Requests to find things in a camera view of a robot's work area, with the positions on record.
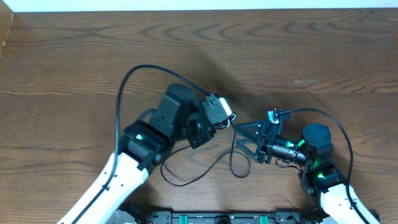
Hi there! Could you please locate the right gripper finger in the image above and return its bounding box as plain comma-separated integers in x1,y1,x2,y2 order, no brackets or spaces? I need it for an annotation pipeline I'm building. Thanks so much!
234,119,267,144
236,139,259,162

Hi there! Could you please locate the thin black cable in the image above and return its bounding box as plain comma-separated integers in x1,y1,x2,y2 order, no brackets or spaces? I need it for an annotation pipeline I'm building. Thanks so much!
160,121,252,187

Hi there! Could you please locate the white USB cable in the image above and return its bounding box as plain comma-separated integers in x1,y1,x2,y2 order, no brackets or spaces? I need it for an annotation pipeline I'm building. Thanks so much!
225,112,237,128

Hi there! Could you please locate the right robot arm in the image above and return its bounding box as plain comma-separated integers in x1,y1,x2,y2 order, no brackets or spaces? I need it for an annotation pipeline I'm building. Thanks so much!
234,120,380,223

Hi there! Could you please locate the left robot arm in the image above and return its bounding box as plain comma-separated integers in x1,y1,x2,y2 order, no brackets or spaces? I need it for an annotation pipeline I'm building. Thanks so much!
60,84,215,223

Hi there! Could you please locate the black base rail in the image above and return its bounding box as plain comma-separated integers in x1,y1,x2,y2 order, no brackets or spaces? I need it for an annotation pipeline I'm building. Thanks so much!
107,203,336,224

